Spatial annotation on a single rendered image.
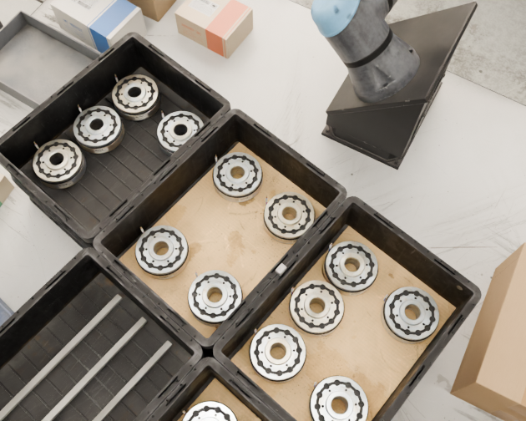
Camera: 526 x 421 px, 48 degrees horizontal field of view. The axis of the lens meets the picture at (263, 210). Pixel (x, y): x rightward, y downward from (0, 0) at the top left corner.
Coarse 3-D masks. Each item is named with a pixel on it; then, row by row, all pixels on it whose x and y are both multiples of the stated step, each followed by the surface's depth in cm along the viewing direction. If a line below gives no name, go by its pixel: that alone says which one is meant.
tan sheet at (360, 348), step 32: (384, 256) 118; (384, 288) 116; (288, 320) 113; (352, 320) 113; (320, 352) 111; (352, 352) 111; (384, 352) 111; (416, 352) 111; (288, 384) 108; (384, 384) 108
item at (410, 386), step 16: (368, 208) 112; (384, 224) 110; (304, 256) 108; (432, 256) 108; (288, 272) 107; (448, 272) 107; (272, 288) 105; (256, 304) 104; (240, 320) 103; (464, 320) 103; (224, 336) 102; (448, 336) 102; (432, 352) 101; (256, 384) 99; (416, 384) 99; (272, 400) 98; (400, 400) 98; (288, 416) 97; (384, 416) 97
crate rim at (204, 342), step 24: (168, 168) 115; (312, 168) 117; (144, 192) 113; (120, 216) 111; (96, 240) 109; (120, 264) 107; (144, 288) 105; (264, 288) 105; (168, 312) 104; (240, 312) 104; (192, 336) 102; (216, 336) 102
